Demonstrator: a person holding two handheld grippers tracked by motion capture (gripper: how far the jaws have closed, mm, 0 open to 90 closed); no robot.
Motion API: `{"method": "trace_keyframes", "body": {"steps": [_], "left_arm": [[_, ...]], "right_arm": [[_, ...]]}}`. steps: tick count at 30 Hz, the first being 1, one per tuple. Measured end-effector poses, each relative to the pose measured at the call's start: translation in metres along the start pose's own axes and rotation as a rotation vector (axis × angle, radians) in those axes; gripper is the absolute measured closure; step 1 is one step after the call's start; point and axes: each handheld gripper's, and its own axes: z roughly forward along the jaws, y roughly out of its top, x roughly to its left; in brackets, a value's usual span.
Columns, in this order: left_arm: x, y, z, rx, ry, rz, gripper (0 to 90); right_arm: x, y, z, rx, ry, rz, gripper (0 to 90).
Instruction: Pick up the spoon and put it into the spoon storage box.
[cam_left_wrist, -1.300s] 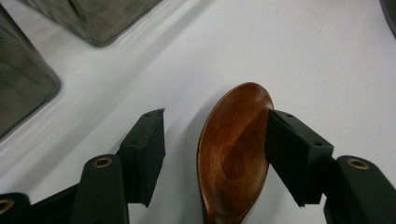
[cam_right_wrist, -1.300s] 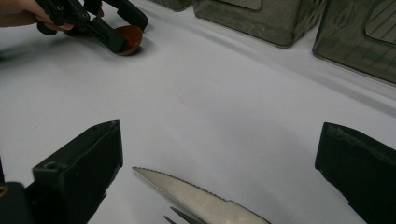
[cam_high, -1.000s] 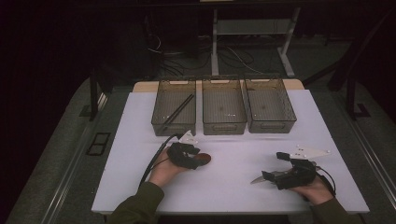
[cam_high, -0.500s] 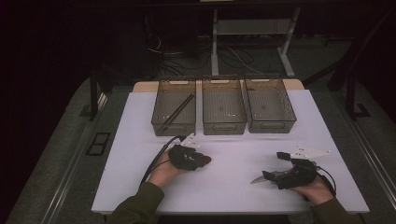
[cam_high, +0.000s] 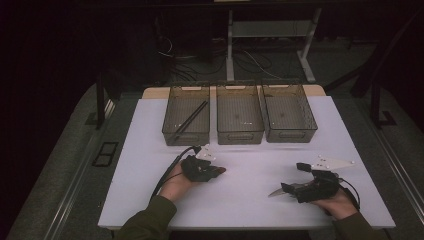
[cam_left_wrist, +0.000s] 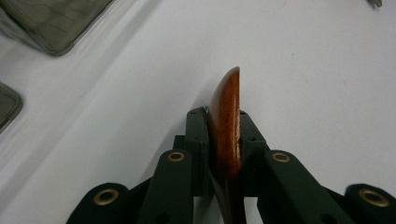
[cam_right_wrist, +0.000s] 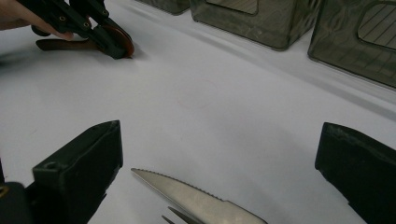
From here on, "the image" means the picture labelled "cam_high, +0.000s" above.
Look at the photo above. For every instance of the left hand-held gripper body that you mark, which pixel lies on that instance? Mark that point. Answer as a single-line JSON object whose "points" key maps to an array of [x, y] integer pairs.
{"points": [[196, 168]]}

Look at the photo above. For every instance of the person's right hand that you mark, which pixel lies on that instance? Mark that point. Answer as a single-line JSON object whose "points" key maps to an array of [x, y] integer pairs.
{"points": [[340, 205]]}

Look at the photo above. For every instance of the black metal stand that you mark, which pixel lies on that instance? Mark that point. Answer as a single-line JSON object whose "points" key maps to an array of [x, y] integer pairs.
{"points": [[100, 106], [375, 106]]}

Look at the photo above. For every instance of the person's left hand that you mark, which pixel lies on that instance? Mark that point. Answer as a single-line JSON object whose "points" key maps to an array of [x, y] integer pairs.
{"points": [[175, 185]]}

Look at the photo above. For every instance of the white metal desk frame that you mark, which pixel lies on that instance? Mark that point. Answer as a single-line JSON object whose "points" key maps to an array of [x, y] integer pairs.
{"points": [[230, 50]]}

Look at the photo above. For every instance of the brown transparent plastic bin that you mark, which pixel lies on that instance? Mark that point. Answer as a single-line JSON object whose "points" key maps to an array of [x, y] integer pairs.
{"points": [[186, 116], [288, 115], [239, 115]]}

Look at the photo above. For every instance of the black floor socket frame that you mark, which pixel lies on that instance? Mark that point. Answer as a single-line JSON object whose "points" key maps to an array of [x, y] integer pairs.
{"points": [[106, 154]]}

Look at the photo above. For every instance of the metal floor rail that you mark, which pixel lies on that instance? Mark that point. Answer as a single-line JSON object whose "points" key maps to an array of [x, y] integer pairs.
{"points": [[71, 196], [396, 166]]}

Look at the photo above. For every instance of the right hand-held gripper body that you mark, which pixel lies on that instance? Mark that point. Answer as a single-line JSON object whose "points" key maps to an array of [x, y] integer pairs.
{"points": [[316, 188]]}

